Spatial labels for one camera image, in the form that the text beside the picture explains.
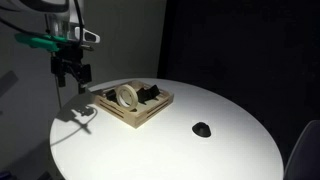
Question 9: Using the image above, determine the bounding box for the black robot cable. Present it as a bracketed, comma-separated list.
[73, 0, 86, 48]

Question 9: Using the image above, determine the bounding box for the black dome-shaped object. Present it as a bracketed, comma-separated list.
[191, 121, 212, 138]

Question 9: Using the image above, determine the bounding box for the large black angled block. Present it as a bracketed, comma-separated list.
[137, 84, 162, 105]

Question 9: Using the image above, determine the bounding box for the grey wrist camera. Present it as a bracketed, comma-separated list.
[74, 26, 101, 45]

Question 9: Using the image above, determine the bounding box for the teal green camera mount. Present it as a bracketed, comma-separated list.
[14, 32, 73, 53]

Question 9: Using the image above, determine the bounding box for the wooden slatted box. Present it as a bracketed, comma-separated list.
[93, 79, 175, 129]

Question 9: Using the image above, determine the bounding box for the white masking tape roll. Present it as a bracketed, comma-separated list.
[114, 83, 139, 109]

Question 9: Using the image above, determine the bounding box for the small black block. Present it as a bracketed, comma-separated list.
[104, 87, 118, 101]

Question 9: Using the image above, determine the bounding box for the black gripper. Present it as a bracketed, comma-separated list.
[50, 45, 93, 95]

